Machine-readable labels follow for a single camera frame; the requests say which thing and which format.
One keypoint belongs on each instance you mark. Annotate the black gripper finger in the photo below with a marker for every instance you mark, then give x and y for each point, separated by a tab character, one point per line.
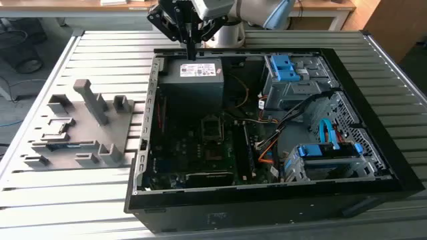
163	25
210	30

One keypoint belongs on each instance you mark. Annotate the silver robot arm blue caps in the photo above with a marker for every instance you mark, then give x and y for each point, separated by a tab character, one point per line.
230	35

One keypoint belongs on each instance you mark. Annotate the CPU socket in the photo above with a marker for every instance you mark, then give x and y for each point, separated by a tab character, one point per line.
214	154

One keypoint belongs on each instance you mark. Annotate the white box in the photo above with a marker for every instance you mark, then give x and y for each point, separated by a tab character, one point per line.
114	2

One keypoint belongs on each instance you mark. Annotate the grey power supply unit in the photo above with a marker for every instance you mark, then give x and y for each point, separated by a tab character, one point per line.
200	78

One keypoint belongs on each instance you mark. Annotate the grey metal disk bay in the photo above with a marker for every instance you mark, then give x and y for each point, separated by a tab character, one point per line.
300	92
334	162

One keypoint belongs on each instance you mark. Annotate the metal locking lever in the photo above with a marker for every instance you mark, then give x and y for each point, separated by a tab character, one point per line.
222	130

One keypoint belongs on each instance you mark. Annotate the black wheeled bin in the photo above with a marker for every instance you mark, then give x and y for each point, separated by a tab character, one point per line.
20	50

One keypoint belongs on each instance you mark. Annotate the grey parts rack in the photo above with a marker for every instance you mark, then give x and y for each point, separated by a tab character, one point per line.
114	130

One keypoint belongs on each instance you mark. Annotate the dark green motherboard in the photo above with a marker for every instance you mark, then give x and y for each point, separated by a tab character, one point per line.
187	150

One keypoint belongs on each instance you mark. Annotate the black RAM slot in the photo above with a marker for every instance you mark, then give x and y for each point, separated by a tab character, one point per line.
250	150

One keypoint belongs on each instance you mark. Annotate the RAM stick blue label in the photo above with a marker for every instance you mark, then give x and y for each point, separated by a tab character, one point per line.
63	146

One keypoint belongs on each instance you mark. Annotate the wooden cabinet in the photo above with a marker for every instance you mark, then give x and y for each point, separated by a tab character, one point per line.
400	25

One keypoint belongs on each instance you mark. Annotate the blue disk carrier with disk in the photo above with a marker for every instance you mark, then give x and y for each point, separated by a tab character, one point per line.
311	150

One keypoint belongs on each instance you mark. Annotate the black graphics card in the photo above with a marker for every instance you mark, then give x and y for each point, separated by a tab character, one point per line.
208	178

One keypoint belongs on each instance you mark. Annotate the black PC case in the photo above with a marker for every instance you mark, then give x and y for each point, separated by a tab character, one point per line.
267	212

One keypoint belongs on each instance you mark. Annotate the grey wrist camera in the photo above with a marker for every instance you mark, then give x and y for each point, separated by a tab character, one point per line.
214	8

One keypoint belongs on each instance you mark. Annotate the wooden desk white frame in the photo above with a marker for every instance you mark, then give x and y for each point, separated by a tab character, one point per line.
83	6

